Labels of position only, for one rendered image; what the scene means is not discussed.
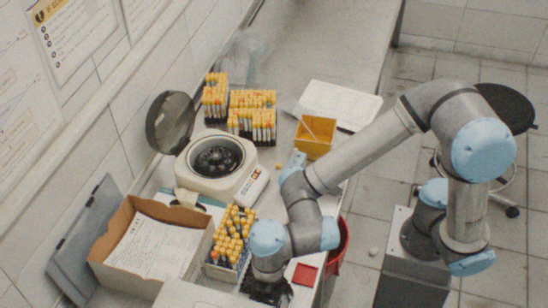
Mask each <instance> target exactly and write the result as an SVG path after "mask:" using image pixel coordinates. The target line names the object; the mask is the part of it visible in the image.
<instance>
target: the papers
mask: <svg viewBox="0 0 548 308"><path fill-rule="evenodd" d="M300 102H301V103H303V104H305V105H306V106H307V107H308V108H310V109H311V110H313V111H315V112H317V113H318V114H320V115H322V116H323V117H328V118H334V119H337V127H339V128H342V129H345V130H349V131H351V132H355V133H357V132H359V131H360V130H361V129H362V128H364V127H365V126H367V125H368V124H369V123H371V122H372V121H373V119H374V117H375V115H376V114H377V112H378V110H379V108H380V106H381V104H382V103H383V101H382V99H381V97H378V96H374V95H371V94H367V93H364V92H358V91H355V90H351V89H348V88H345V87H341V86H335V85H332V84H328V83H324V82H321V81H317V80H312V81H311V83H310V84H309V86H308V87H307V89H306V90H305V92H304V94H303V95H302V97H301V99H300Z"/></svg>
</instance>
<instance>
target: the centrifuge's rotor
mask: <svg viewBox="0 0 548 308"><path fill-rule="evenodd" d="M210 153H211V154H210ZM240 165H241V162H240V158H239V155H238V154H237V152H236V151H234V150H233V149H231V148H229V147H227V146H210V147H207V148H205V149H204V150H203V151H201V152H200V153H199V154H198V155H197V157H196V158H195V159H194V171H195V172H196V173H198V174H199V175H203V176H206V177H220V176H224V175H228V174H230V173H232V172H233V171H235V170H236V169H237V168H238V167H239V166H240Z"/></svg>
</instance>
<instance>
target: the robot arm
mask: <svg viewBox="0 0 548 308"><path fill-rule="evenodd" d="M430 130H432V132H433V133H434V135H435V137H436V138H437V140H438V142H439V144H440V145H441V164H442V168H443V170H444V172H445V173H446V174H447V175H448V178H433V179H430V180H429V181H427V182H426V183H425V184H424V185H423V187H422V189H421V190H420V192H419V197H418V199H417V202H416V205H415V207H414V211H413V214H412V215H411V216H410V217H408V218H407V219H406V220H405V221H404V222H403V224H402V226H401V229H400V232H399V240H400V242H401V244H402V247H403V248H404V250H405V251H406V252H407V253H409V254H410V255H411V256H413V257H415V258H418V259H419V260H423V261H428V262H433V261H438V260H440V259H443V260H444V262H445V264H446V268H448V269H449V271H450V273H451V274H452V275H453V276H455V277H465V276H470V275H474V274H477V273H479V272H481V271H483V270H485V269H487V268H489V267H490V266H491V265H493V264H494V263H495V261H496V255H495V253H494V250H492V248H491V247H490V244H489V239H490V229H489V226H488V224H487V223H486V221H485V216H486V210H487V204H488V198H489V191H490V185H491V180H493V179H495V178H497V177H498V176H500V175H501V174H503V173H504V172H505V171H506V170H507V169H506V167H508V166H510V165H511V164H512V163H513V162H514V160H515V156H516V152H517V145H516V142H515V139H514V138H513V136H512V134H511V132H510V130H509V129H508V127H507V126H506V125H505V124H504V123H502V122H501V120H500V119H499V118H498V117H497V115H496V114H495V112H494V111H493V110H492V109H491V107H490V106H489V104H488V103H487V102H486V101H485V100H484V99H483V97H482V96H481V94H480V93H479V91H478V90H477V89H476V88H475V87H474V86H472V85H471V84H469V83H468V82H466V81H464V80H458V79H439V80H432V81H428V82H426V83H424V84H421V85H419V86H416V87H414V88H412V89H411V90H409V91H407V92H405V93H404V94H403V95H401V96H400V97H399V98H398V99H397V102H396V106H394V107H393V108H391V109H390V110H388V111H387V112H385V113H384V114H382V115H381V116H380V117H378V118H377V119H376V120H374V121H372V122H371V123H369V124H368V125H367V126H365V127H364V128H362V129H361V130H360V131H359V132H357V133H355V134H354V135H352V136H351V137H350V138H348V139H346V140H345V141H343V142H342V143H341V144H340V145H338V146H337V147H334V148H333V149H331V150H330V151H328V152H326V153H325V154H324V155H323V156H322V157H320V158H318V159H317V160H316V161H315V162H314V163H312V164H310V165H309V166H307V167H306V168H305V169H304V168H302V167H300V166H293V167H292V168H290V169H289V168H287V169H285V170H284V171H283V172H282V173H281V174H280V176H279V178H278V183H279V186H280V193H281V196H282V198H283V202H284V204H285V207H286V211H287V213H288V216H289V221H290V223H289V224H285V225H282V224H281V223H280V222H279V221H277V220H272V219H270V218H266V219H262V220H260V221H258V222H256V223H255V224H254V225H253V227H252V229H251V232H250V241H249V246H250V250H251V255H252V267H253V274H254V277H255V279H254V281H253V289H252V292H251V293H250V296H249V300H251V299H252V300H253V301H255V302H258V303H261V304H264V305H269V306H273V307H276V308H289V304H290V301H291V299H292V297H293V294H294V289H293V288H292V287H291V284H289V280H287V279H286V278H285V276H284V273H285V271H286V269H287V268H288V266H289V263H290V261H291V259H292V258H299V257H304V256H308V255H312V254H316V253H322V252H326V251H329V250H332V249H336V248H337V247H338V246H339V242H340V235H339V230H338V226H337V222H336V220H335V219H334V217H333V216H322V214H321V211H320V208H319V204H318V202H317V198H319V197H320V196H322V195H324V194H325V193H327V192H329V191H330V190H331V189H332V188H334V187H336V186H337V185H339V184H340V183H342V182H343V181H345V180H347V179H348V178H349V177H350V176H352V175H354V174H355V173H357V172H358V171H360V170H361V169H363V168H365V167H366V166H367V165H368V164H370V163H372V162H373V161H375V160H376V159H378V158H379V157H381V156H383V155H384V154H385V153H386V152H388V151H390V150H391V149H393V148H394V147H396V146H399V145H400V144H402V143H403V142H405V141H406V140H408V139H410V138H411V137H413V136H414V135H416V134H425V133H427V132H429V131H430ZM254 294H255V295H254Z"/></svg>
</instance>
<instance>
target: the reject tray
mask: <svg viewBox="0 0 548 308"><path fill-rule="evenodd" d="M318 273H319V267H316V266H312V265H309V264H304V263H300V262H298V263H297V265H296V268H295V272H294V274H293V277H292V280H291V282H293V283H296V284H300V285H302V286H306V287H311V288H314V285H315V282H316V280H317V276H318Z"/></svg>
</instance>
